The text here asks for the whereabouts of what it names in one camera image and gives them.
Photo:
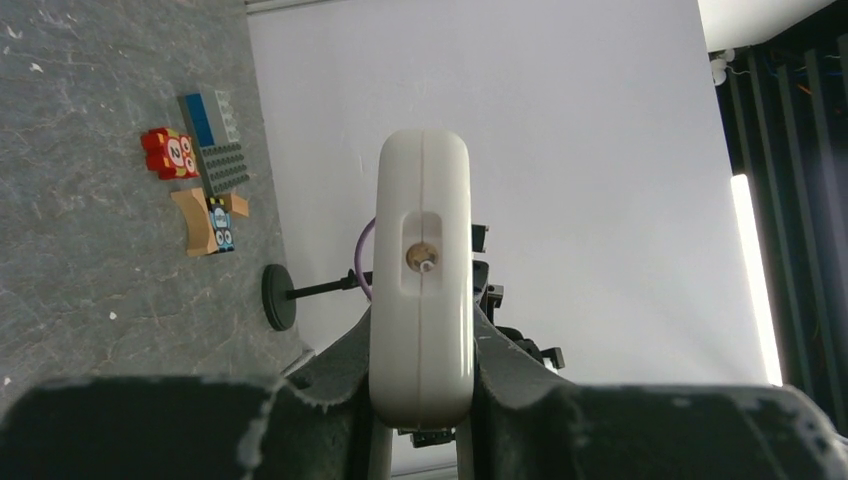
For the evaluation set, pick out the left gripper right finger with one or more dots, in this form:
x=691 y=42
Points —
x=527 y=422

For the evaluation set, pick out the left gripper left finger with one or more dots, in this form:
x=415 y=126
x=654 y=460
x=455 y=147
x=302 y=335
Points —
x=312 y=424

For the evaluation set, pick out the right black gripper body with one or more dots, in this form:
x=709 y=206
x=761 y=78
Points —
x=488 y=296

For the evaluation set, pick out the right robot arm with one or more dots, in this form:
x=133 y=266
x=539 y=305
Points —
x=551 y=358

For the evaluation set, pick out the curved wooden arch block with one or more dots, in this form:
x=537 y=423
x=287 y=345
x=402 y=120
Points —
x=193 y=205

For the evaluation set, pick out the blue owl number block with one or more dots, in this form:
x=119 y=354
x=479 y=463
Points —
x=221 y=223

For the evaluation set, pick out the ceiling light strip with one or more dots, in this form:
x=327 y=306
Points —
x=750 y=242

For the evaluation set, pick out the grey lego baseplate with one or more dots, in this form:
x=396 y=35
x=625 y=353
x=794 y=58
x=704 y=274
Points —
x=222 y=168

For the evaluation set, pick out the red owl number block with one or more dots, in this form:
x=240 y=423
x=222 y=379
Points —
x=169 y=153

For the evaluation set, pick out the grey lego brick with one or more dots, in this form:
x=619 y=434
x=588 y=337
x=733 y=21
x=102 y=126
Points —
x=220 y=115

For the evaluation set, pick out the blue lego brick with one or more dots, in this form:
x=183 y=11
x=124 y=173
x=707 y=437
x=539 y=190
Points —
x=196 y=119

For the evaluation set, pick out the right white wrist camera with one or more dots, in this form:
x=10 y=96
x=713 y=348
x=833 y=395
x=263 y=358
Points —
x=478 y=237

